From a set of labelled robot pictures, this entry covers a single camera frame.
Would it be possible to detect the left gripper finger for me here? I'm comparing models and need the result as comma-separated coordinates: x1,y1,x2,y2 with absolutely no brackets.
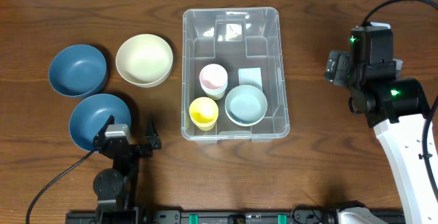
96,115,114,138
144,117,162,150

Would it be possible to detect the yellow cup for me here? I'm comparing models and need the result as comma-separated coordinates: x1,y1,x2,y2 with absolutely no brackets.
191,116,217,132
189,97,218,124

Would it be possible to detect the cream large bowl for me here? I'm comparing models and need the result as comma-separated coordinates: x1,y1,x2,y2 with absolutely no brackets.
116,34,174,88

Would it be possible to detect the pink cup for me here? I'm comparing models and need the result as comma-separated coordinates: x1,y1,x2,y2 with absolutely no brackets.
199,64,228,90

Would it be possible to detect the clear plastic storage container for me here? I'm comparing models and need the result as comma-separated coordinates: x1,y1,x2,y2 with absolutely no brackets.
181,7,290,143

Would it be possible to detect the grey small bowl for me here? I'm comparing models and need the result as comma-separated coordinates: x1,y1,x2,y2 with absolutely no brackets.
224,85,268,127

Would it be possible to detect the light blue cup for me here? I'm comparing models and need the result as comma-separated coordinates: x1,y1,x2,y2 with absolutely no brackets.
201,84,227,94

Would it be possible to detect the cream white cup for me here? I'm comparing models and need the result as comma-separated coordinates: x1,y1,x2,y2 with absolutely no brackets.
205,90,226,100

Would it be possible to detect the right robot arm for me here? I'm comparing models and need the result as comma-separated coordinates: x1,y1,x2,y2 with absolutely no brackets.
324,25,437,223

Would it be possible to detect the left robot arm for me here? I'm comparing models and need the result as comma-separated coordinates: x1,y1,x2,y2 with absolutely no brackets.
93,115,162,211

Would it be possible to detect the dark blue bowl lower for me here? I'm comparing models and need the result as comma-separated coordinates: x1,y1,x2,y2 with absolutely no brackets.
68,94,131,151

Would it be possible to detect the dark blue bowl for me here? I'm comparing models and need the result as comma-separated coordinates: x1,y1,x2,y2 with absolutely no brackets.
68,94,131,151
48,45,108,99

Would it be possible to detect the dark blue bowl upper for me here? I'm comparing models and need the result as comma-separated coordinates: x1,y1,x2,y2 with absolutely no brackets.
48,45,108,99

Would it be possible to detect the white paper label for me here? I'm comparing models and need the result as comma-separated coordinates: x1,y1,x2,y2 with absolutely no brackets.
238,68,263,90

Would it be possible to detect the right black cable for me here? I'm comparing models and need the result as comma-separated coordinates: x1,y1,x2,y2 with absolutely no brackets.
361,0,438,201

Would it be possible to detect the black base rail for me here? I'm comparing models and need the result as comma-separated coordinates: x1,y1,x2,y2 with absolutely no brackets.
65,208,405,224

